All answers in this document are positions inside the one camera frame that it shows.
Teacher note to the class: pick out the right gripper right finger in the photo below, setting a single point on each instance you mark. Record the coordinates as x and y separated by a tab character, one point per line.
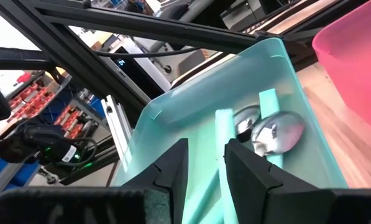
250	193

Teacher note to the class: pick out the blue crate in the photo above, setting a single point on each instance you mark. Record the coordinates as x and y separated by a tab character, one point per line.
98	104

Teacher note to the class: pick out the teal translucent plastic bin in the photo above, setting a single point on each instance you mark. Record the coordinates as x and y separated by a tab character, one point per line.
204	93

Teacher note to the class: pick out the pink plastic bin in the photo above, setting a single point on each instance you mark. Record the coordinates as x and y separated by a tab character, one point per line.
356	59

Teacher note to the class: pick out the black box with green light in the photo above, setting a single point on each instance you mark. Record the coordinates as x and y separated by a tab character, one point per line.
48	146

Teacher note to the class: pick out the silver aluminium profile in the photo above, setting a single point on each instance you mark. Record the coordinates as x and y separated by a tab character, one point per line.
118	124

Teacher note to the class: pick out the black monitor with lit logo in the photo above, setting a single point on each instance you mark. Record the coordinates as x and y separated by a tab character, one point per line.
138	73

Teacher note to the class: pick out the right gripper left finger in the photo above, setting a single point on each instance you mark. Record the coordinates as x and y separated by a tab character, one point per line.
166	186

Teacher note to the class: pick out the shelf with orange bins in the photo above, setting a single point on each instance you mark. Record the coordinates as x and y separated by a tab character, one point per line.
36	99

